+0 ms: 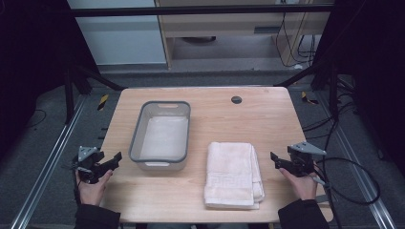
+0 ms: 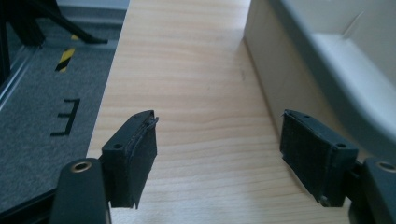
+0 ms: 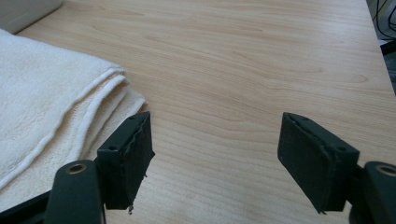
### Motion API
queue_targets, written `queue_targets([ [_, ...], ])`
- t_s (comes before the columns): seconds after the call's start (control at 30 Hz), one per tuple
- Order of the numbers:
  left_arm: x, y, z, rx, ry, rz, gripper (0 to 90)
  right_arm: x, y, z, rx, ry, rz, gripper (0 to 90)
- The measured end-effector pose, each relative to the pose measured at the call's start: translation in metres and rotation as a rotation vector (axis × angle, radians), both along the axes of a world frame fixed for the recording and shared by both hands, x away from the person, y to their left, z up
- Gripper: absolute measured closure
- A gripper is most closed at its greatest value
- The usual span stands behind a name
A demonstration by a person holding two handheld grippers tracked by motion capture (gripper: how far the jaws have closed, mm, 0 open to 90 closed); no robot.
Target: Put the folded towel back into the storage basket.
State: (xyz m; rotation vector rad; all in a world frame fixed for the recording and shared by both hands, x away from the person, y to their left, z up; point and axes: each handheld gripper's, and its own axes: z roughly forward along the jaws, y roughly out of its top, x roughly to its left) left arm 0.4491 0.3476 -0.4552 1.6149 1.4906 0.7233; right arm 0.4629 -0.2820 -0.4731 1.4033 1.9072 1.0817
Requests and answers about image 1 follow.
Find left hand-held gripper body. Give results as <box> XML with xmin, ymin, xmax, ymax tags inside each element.
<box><xmin>71</xmin><ymin>145</ymin><xmax>106</xmax><ymax>185</ymax></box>

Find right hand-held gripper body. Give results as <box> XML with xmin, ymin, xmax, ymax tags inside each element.
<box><xmin>287</xmin><ymin>141</ymin><xmax>328</xmax><ymax>178</ymax></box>

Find person's left hand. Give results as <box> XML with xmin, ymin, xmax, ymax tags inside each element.
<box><xmin>75</xmin><ymin>169</ymin><xmax>115</xmax><ymax>207</ymax></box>

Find person's right hand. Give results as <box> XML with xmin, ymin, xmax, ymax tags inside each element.
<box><xmin>279</xmin><ymin>163</ymin><xmax>320</xmax><ymax>201</ymax></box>

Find folded white towel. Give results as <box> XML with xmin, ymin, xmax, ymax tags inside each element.
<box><xmin>202</xmin><ymin>141</ymin><xmax>266</xmax><ymax>211</ymax></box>

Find white basin with grey rim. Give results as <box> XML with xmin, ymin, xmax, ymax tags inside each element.
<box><xmin>128</xmin><ymin>100</ymin><xmax>192</xmax><ymax>172</ymax></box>

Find black yellow striped tape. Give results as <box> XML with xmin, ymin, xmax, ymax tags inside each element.
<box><xmin>96</xmin><ymin>94</ymin><xmax>110</xmax><ymax>112</ymax></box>
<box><xmin>300</xmin><ymin>91</ymin><xmax>320</xmax><ymax>106</ymax></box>

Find black metal stand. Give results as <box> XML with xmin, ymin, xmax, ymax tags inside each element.
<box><xmin>273</xmin><ymin>58</ymin><xmax>343</xmax><ymax>123</ymax></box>
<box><xmin>62</xmin><ymin>58</ymin><xmax>129</xmax><ymax>126</ymax></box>

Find black curtain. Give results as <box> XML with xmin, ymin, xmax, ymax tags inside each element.
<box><xmin>313</xmin><ymin>0</ymin><xmax>405</xmax><ymax>176</ymax></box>
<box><xmin>0</xmin><ymin>0</ymin><xmax>101</xmax><ymax>160</ymax></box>

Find white cabinet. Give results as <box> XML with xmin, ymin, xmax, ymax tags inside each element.
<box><xmin>66</xmin><ymin>0</ymin><xmax>168</xmax><ymax>67</ymax></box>

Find light wooden desk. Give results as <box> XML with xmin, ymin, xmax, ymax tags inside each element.
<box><xmin>154</xmin><ymin>0</ymin><xmax>336</xmax><ymax>70</ymax></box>

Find black horizontal bar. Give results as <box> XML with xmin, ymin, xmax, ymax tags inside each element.
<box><xmin>69</xmin><ymin>4</ymin><xmax>336</xmax><ymax>18</ymax></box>

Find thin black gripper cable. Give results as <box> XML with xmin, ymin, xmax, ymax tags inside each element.
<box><xmin>73</xmin><ymin>171</ymin><xmax>82</xmax><ymax>206</ymax></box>

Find aluminium floor rail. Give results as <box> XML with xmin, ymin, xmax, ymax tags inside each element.
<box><xmin>314</xmin><ymin>90</ymin><xmax>399</xmax><ymax>229</ymax></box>
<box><xmin>9</xmin><ymin>94</ymin><xmax>89</xmax><ymax>229</ymax></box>

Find black floor cables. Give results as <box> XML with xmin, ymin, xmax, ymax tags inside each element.
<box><xmin>300</xmin><ymin>75</ymin><xmax>364</xmax><ymax>160</ymax></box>

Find bundle of black cables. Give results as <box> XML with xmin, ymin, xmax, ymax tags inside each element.
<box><xmin>274</xmin><ymin>11</ymin><xmax>318</xmax><ymax>69</ymax></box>

